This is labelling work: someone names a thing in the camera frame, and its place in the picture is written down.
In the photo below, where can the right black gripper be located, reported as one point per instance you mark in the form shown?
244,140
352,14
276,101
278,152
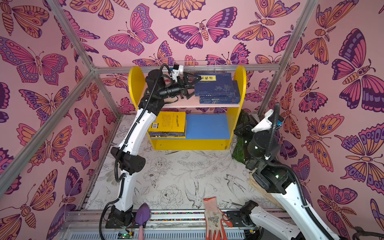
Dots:
242,129

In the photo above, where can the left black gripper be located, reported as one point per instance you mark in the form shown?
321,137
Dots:
182,88

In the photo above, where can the thick navy book yellow spine label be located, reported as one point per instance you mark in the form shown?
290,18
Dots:
223,100

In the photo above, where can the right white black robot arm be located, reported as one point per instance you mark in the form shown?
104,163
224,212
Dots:
280,181

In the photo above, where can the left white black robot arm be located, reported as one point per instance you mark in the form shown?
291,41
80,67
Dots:
119,213

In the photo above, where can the green artificial grass mat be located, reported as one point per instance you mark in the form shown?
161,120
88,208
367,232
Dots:
240,144

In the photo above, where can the beige cloth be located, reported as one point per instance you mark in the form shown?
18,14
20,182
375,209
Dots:
255,186

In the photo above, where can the yellow pink blue bookshelf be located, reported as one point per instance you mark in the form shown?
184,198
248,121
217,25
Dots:
203,132

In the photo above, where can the red white work glove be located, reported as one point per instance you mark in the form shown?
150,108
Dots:
214,219

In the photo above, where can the purple garden trowel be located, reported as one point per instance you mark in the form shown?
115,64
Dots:
142,216

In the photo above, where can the green circuit board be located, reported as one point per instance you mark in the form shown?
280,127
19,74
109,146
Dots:
125,235

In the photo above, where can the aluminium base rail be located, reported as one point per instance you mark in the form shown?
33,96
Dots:
182,225

